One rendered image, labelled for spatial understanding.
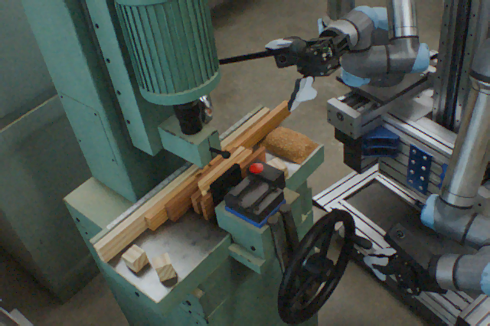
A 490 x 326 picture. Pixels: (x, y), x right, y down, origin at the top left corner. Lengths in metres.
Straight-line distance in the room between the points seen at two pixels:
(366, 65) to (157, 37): 0.56
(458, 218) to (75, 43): 0.90
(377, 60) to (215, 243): 0.59
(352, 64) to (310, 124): 1.64
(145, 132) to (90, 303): 1.25
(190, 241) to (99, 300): 1.20
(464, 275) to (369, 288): 1.10
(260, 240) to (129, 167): 0.44
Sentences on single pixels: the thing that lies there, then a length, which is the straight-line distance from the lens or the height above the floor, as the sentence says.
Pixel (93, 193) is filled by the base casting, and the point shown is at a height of 0.80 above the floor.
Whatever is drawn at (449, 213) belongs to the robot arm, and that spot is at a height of 0.95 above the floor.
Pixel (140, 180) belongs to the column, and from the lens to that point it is 1.36.
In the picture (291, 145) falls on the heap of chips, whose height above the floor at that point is 0.93.
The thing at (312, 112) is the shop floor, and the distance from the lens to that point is 2.99.
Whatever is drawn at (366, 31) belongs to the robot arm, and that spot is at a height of 1.18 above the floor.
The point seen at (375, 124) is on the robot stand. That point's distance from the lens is 1.74.
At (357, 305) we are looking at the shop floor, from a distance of 2.07.
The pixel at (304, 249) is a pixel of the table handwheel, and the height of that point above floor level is 0.94.
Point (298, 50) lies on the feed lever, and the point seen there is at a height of 1.27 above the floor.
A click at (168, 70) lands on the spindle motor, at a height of 1.28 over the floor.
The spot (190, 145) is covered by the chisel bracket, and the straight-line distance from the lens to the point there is 1.13.
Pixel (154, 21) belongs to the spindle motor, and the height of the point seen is 1.38.
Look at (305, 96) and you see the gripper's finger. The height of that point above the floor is 1.13.
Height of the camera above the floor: 1.74
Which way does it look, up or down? 41 degrees down
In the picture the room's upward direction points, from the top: 10 degrees counter-clockwise
